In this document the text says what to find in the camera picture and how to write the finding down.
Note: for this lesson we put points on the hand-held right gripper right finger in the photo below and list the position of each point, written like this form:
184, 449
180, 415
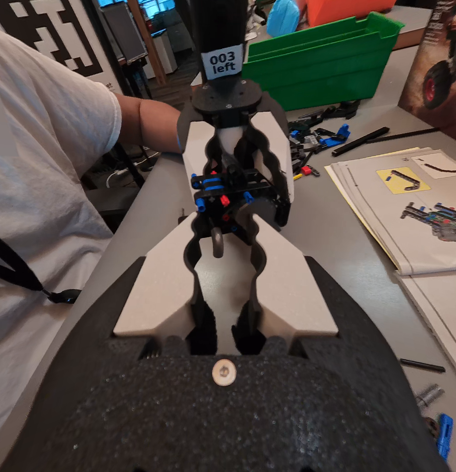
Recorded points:
294, 295

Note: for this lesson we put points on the heap of black lego pieces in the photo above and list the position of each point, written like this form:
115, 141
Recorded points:
338, 108

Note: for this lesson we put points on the blue lego panel piece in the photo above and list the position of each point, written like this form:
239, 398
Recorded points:
336, 136

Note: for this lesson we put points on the person's left forearm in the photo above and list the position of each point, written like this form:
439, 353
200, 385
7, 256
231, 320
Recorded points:
150, 125

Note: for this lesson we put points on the black lego axle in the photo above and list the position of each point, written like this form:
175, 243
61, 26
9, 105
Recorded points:
421, 365

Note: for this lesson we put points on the black long rod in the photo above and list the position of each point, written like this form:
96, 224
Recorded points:
360, 141
408, 135

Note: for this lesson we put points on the lego instruction booklet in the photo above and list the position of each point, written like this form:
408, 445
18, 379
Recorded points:
397, 221

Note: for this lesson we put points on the black lego chassis assembly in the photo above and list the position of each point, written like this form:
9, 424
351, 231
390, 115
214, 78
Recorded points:
220, 199

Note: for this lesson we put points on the orange bin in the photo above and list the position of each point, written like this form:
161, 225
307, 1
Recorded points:
346, 9

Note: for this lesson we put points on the scattered dark lego parts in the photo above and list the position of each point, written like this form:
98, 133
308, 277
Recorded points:
303, 143

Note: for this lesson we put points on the green bin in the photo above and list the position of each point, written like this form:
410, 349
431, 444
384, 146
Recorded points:
323, 70

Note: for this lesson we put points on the black white marker poster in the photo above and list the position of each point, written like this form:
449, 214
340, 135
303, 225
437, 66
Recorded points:
54, 33

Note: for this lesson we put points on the blue plastic bag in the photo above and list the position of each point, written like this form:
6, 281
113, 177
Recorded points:
283, 18

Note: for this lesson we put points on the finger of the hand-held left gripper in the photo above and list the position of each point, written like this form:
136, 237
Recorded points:
196, 147
277, 147

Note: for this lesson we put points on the pile of lego beams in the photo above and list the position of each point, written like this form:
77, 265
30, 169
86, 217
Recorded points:
444, 435

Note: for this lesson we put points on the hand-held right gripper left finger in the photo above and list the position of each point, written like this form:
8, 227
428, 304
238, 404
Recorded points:
158, 295

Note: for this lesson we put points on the monster truck lego box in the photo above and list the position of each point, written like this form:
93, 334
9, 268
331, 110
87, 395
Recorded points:
434, 66

